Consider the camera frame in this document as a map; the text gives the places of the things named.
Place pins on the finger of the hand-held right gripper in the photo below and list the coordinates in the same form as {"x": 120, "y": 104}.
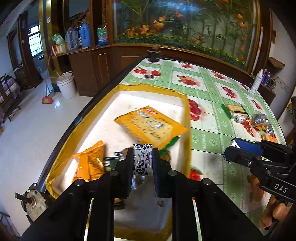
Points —
{"x": 249, "y": 144}
{"x": 238, "y": 155}

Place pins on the small white milk candy packet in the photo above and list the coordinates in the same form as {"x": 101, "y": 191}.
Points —
{"x": 142, "y": 162}
{"x": 240, "y": 119}

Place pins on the blue thermos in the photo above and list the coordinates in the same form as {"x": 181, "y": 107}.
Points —
{"x": 85, "y": 34}

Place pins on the grey thermos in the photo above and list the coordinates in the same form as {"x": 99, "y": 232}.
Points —
{"x": 71, "y": 37}

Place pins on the purple spray can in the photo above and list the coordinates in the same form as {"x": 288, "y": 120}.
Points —
{"x": 269, "y": 78}
{"x": 265, "y": 77}

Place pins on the person's right hand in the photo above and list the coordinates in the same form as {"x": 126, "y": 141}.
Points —
{"x": 276, "y": 212}

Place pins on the orange label cracker packet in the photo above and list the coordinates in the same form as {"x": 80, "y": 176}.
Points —
{"x": 270, "y": 138}

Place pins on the white foam box yellow tape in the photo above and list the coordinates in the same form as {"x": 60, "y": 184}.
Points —
{"x": 138, "y": 99}

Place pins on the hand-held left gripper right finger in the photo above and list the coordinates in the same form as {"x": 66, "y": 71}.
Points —
{"x": 185, "y": 208}

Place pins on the large silver foil packet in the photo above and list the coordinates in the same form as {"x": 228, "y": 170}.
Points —
{"x": 260, "y": 119}

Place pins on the crinkled silver foil packet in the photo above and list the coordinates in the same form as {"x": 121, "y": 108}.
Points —
{"x": 269, "y": 131}

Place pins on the green white bag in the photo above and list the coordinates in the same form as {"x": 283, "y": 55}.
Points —
{"x": 59, "y": 39}

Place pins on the red broom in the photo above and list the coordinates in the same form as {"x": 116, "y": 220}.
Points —
{"x": 47, "y": 100}

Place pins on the barred window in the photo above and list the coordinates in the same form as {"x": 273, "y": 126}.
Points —
{"x": 35, "y": 41}

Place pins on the large yellow snack packet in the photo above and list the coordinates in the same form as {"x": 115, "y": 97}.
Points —
{"x": 148, "y": 122}

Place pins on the grey metal motor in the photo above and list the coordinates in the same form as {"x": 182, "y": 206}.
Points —
{"x": 33, "y": 204}

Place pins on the artificial flower glass display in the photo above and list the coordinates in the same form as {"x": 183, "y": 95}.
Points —
{"x": 185, "y": 23}

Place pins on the white spray bottle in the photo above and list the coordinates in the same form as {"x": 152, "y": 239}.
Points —
{"x": 256, "y": 81}

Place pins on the dark green cracker packet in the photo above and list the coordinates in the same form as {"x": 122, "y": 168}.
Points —
{"x": 111, "y": 162}

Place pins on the dark glass jar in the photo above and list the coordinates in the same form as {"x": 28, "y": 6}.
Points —
{"x": 153, "y": 55}

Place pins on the small black round lid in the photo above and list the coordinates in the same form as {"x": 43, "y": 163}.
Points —
{"x": 149, "y": 76}

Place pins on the red white carton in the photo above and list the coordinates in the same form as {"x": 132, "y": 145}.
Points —
{"x": 59, "y": 49}

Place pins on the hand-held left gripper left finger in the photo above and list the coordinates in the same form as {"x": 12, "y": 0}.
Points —
{"x": 104, "y": 208}

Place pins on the clear cracker packet green ends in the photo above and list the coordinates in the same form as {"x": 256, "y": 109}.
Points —
{"x": 235, "y": 109}

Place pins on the wooden chair purple cloth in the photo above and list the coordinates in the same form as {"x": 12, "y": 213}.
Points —
{"x": 9, "y": 92}

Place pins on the white plastic bucket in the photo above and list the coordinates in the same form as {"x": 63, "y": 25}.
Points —
{"x": 66, "y": 85}

